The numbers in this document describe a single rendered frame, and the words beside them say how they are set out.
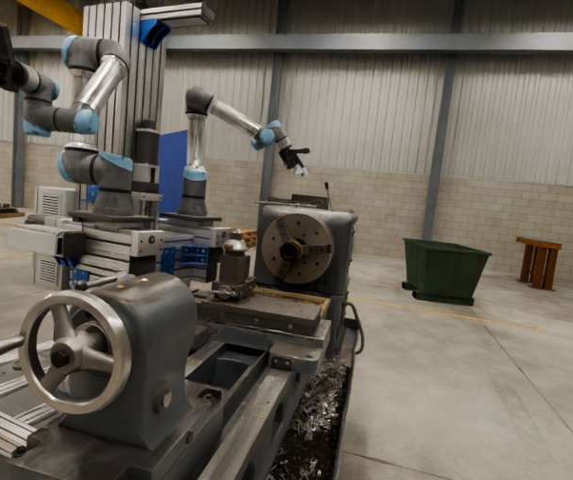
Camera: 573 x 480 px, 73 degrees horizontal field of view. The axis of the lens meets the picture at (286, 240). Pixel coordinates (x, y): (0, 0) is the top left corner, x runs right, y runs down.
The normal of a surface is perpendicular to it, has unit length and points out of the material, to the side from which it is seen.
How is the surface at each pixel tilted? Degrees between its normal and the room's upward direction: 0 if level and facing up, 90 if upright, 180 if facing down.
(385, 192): 90
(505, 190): 90
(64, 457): 0
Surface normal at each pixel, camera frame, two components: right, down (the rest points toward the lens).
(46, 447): 0.11, -0.99
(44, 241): -0.39, 0.05
